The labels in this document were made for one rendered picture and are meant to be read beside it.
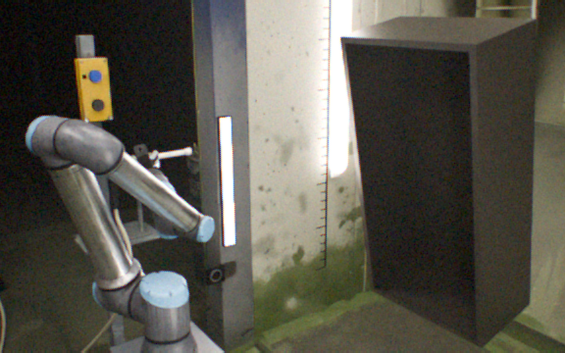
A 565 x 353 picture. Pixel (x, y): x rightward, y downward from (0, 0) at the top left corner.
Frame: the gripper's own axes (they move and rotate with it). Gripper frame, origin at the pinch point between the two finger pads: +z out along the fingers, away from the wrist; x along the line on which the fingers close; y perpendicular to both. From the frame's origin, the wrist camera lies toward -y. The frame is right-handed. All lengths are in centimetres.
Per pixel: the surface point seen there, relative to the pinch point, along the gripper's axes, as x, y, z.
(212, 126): 38.2, 6.5, 20.4
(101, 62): 0.0, -31.8, 29.3
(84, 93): -10.3, -21.7, 26.4
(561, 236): 192, 94, -49
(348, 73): 84, -18, -25
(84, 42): -4, -40, 35
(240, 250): 37, 70, 12
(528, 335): 157, 134, -63
